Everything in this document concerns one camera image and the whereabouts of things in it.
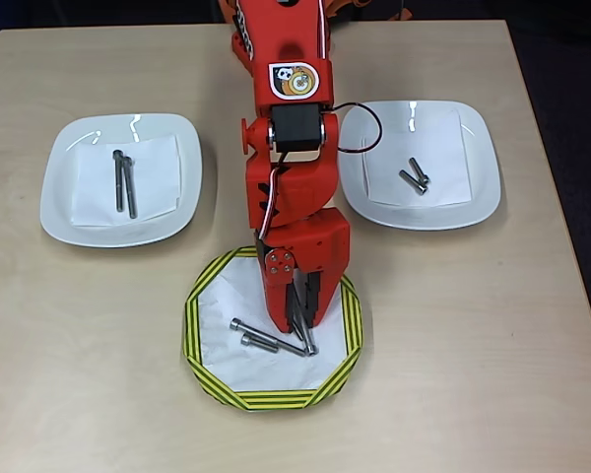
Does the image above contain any yellow green striped paper plate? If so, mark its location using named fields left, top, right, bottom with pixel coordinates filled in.
left=180, top=245, right=364, bottom=413

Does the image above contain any orange printed part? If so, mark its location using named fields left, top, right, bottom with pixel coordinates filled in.
left=324, top=0, right=414, bottom=22

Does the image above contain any white square ceramic plate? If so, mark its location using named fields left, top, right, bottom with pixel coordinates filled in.
left=337, top=100, right=502, bottom=232
left=38, top=112, right=203, bottom=249

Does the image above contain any white paper napkin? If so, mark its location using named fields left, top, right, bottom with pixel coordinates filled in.
left=71, top=134, right=183, bottom=231
left=361, top=108, right=475, bottom=208

